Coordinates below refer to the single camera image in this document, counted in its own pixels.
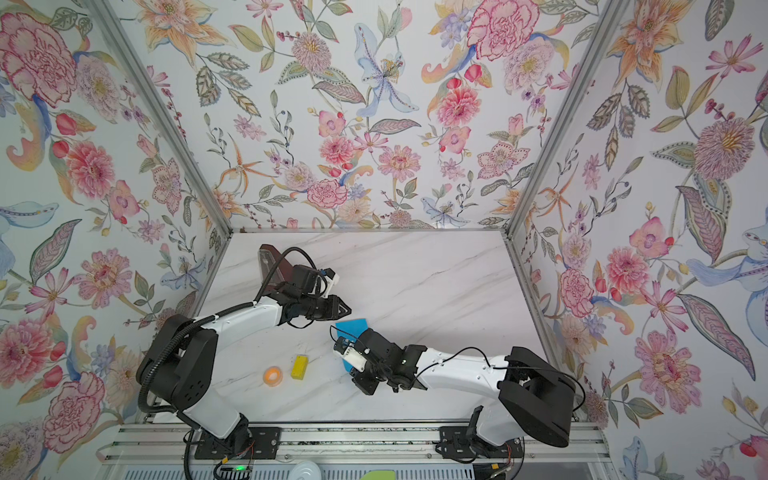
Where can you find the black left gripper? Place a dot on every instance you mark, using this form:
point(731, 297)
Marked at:
point(334, 306)

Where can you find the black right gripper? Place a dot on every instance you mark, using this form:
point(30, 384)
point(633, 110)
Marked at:
point(359, 380)

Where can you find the blue square paper sheet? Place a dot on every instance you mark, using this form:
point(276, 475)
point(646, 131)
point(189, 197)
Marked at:
point(349, 330)

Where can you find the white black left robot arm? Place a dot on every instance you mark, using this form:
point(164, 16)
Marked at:
point(176, 373)

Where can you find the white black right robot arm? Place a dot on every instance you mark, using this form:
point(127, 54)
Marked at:
point(521, 393)

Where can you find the yellow cylinder block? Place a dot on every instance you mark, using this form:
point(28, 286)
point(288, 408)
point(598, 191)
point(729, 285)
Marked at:
point(299, 367)

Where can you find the brown wooden metronome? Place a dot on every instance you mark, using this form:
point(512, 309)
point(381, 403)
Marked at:
point(273, 272)

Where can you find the orange tape roll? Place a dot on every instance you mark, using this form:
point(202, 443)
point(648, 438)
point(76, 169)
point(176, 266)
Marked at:
point(273, 376)

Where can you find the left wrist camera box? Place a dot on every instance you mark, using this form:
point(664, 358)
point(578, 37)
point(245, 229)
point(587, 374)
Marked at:
point(329, 277)

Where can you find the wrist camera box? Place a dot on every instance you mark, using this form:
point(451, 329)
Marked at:
point(352, 359)
point(329, 277)

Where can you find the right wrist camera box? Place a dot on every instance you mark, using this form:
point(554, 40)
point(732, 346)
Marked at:
point(352, 359)

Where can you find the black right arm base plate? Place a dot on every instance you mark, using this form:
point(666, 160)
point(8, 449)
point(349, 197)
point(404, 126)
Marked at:
point(458, 443)

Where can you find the green object below rail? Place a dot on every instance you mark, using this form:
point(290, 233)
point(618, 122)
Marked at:
point(380, 475)

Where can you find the white round object below rail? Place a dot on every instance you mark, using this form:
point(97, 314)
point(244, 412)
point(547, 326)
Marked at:
point(306, 470)

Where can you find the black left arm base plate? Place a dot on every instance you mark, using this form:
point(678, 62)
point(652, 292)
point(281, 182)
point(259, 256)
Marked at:
point(237, 443)

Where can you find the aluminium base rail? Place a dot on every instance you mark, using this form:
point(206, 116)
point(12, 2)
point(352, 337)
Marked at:
point(346, 443)

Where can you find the aluminium frame corner post left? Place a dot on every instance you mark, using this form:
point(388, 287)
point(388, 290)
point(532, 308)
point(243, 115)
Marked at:
point(105, 18)

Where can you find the aluminium frame corner post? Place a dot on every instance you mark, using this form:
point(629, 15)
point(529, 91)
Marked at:
point(605, 28)
point(105, 18)

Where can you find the aluminium frame corner post right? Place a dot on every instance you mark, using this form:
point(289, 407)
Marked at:
point(605, 28)

